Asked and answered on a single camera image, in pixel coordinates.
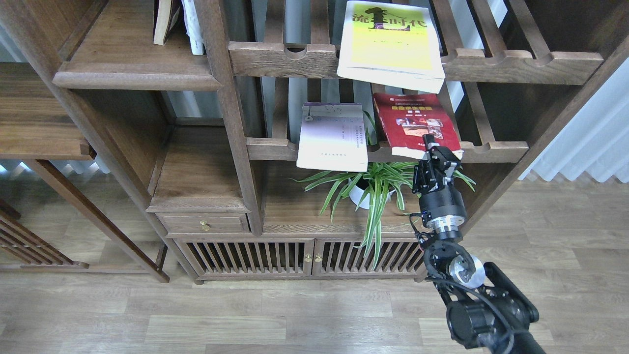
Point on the dark wooden bookshelf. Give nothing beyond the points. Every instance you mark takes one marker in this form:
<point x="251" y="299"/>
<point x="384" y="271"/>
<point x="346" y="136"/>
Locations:
<point x="205" y="135"/>

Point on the pale purple white book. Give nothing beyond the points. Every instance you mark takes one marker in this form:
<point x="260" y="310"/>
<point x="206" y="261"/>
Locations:
<point x="332" y="138"/>

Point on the yellow cover book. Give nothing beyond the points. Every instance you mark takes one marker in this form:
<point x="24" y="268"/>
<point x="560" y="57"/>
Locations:
<point x="390" y="44"/>

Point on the red cover book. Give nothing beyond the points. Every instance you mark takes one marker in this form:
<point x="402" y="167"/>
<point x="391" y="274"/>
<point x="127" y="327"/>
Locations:
<point x="406" y="118"/>

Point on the white curtain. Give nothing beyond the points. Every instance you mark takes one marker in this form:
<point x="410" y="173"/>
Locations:
<point x="595" y="141"/>

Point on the slatted cabinet door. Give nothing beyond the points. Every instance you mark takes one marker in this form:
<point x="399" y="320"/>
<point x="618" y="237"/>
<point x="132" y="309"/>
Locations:
<point x="344" y="258"/>
<point x="248" y="258"/>

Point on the upright tan book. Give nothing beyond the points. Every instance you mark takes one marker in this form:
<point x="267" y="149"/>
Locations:
<point x="166" y="16"/>

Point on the small wooden drawer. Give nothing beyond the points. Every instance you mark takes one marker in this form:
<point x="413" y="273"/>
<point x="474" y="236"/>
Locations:
<point x="196" y="223"/>

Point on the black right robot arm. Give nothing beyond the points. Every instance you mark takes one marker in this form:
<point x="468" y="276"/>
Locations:
<point x="484" y="307"/>

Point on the green spider plant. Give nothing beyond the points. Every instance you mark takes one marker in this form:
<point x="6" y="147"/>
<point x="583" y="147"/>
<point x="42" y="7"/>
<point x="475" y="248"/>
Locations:
<point x="390" y="178"/>

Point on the right slatted cabinet door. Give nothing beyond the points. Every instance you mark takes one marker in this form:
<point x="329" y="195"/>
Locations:
<point x="344" y="258"/>

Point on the upright white book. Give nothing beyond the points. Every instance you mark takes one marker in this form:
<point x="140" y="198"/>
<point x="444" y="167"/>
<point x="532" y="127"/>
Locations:
<point x="193" y="28"/>

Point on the white plant pot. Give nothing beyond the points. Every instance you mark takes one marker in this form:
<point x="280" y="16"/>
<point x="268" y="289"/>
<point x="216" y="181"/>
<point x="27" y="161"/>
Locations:
<point x="359" y="195"/>

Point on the wooden side shelf unit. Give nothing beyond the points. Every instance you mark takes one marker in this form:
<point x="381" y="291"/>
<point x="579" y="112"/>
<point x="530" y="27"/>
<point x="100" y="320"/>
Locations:
<point x="35" y="129"/>

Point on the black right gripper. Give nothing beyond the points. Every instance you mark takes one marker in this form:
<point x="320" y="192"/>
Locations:
<point x="441" y="204"/>

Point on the left slatted cabinet door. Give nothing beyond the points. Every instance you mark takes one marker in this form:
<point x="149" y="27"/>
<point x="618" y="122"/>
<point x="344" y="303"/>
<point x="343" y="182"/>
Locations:
<point x="248" y="258"/>

